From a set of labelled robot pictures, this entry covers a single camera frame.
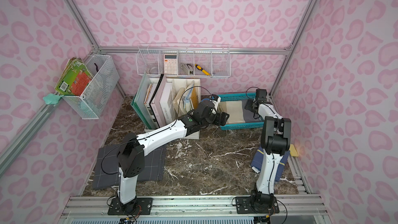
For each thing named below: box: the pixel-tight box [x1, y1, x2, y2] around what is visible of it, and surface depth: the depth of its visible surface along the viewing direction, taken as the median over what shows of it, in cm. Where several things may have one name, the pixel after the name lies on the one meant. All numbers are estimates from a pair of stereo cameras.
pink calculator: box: [163, 53, 178, 75], surface depth 97 cm
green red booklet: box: [54, 57, 94, 96], surface depth 73 cm
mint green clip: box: [42, 93, 64, 105], surface depth 64 cm
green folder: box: [130, 72, 156, 130], surface depth 82 cm
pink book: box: [150, 74, 167, 128], surface depth 82 cm
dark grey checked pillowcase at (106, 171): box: [92, 144, 120, 190], surface depth 84 cm
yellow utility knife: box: [194, 63, 211, 76], surface depth 100 cm
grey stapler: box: [180, 62, 194, 76], surface depth 101 cm
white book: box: [159, 81, 175, 125], surface depth 88 cm
